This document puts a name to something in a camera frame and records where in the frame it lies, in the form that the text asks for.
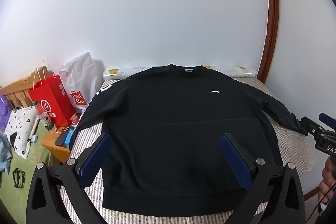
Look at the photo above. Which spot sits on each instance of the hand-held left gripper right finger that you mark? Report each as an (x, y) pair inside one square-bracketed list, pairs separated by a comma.
[(235, 158)]

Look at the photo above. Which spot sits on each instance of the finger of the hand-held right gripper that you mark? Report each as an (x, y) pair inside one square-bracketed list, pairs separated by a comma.
[(311, 127), (328, 121)]

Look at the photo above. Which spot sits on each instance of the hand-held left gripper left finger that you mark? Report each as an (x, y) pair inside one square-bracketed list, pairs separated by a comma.
[(95, 157)]

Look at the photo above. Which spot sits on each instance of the black sweatshirt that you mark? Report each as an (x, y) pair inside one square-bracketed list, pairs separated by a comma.
[(173, 113)]

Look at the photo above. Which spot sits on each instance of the person's right hand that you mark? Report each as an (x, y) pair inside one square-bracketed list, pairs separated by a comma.
[(328, 187)]

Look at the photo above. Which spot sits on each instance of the blue box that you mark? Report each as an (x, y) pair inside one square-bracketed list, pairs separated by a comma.
[(69, 138)]

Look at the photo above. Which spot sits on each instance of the grey striped mattress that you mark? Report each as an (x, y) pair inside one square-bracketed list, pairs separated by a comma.
[(290, 151)]

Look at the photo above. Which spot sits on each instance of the black phone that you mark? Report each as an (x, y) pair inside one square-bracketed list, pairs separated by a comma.
[(61, 138)]

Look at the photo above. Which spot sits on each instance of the wooden nightstand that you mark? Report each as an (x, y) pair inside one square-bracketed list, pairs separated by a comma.
[(56, 151)]

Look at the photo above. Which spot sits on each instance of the small clear plastic cup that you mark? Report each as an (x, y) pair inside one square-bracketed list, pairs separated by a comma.
[(75, 118)]

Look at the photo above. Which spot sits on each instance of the plastic water bottle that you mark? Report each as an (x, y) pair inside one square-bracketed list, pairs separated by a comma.
[(46, 120)]

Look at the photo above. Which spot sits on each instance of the green bed sheet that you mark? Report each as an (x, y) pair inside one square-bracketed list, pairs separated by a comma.
[(31, 158)]

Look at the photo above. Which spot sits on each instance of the small light blue clip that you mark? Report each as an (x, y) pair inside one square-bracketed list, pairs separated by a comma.
[(32, 138)]

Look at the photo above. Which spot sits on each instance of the red paper shopping bag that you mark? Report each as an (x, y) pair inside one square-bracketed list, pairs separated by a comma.
[(51, 100)]

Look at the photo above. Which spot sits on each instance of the white pillow with black print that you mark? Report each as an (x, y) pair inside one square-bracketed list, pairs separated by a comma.
[(22, 129)]

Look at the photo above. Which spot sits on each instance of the white plastic shopping bag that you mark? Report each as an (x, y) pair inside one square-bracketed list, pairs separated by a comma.
[(82, 77)]

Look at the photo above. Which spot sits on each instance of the rolled printed paper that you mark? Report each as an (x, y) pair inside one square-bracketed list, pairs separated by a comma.
[(244, 72)]

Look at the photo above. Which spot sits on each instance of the light blue cloth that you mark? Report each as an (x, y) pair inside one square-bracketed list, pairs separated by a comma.
[(5, 154)]

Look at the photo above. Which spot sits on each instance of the purple plush toy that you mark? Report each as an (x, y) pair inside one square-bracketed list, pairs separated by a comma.
[(4, 112)]

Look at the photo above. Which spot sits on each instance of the wooden headboard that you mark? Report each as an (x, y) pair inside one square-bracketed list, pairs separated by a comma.
[(19, 88)]

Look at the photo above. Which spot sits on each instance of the brown wooden door frame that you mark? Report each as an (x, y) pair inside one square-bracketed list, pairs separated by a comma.
[(273, 16)]

